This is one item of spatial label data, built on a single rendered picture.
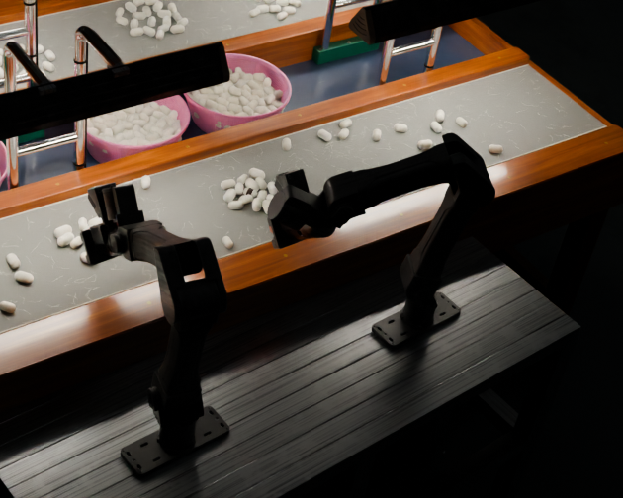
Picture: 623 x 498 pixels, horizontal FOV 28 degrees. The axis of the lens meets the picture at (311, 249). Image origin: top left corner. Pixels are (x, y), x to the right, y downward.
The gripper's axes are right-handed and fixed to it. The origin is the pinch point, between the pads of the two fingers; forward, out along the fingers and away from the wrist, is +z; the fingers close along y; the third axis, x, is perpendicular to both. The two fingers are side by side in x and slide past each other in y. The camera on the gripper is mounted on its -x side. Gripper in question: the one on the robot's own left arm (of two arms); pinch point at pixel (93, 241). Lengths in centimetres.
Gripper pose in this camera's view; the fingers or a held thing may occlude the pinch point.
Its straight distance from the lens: 244.8
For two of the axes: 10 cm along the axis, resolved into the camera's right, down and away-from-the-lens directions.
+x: 2.6, 9.6, 1.3
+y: -8.2, 2.9, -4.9
